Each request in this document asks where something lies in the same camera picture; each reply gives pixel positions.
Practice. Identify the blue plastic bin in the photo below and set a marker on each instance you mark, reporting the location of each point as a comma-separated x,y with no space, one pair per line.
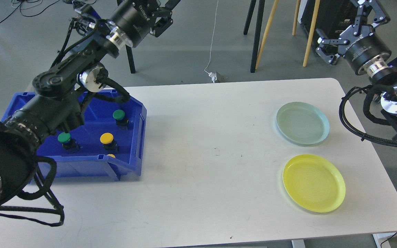
115,137

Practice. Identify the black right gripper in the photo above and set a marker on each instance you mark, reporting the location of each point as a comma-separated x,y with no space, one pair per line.
365,53

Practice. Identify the light green plate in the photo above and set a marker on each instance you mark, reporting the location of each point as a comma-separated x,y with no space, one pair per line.
302,124

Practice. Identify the wooden leg right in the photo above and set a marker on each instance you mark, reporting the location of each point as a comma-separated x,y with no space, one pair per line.
311,32

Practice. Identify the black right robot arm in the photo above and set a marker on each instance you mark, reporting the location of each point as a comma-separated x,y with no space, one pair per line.
380,103

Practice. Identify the black computer case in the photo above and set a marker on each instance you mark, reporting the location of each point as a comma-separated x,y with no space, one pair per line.
334,16

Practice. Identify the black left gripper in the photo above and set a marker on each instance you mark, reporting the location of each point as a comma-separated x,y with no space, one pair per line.
144,22

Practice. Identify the yellow plate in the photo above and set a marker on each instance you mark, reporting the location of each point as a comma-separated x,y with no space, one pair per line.
314,183

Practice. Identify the black stand leg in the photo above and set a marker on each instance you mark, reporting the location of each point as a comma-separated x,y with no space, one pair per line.
130,58

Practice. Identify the wooden leg middle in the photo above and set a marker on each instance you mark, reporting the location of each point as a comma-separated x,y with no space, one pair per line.
295,18

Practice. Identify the wooden leg left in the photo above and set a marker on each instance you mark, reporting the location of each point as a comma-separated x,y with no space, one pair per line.
266,33

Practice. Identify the black stand legs right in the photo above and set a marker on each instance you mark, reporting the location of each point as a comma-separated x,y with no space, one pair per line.
260,4

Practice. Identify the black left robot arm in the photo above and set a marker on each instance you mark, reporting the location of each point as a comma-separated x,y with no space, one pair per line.
25,178

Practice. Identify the wooden leg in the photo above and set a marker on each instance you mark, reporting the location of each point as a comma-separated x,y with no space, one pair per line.
266,33
295,18
311,32

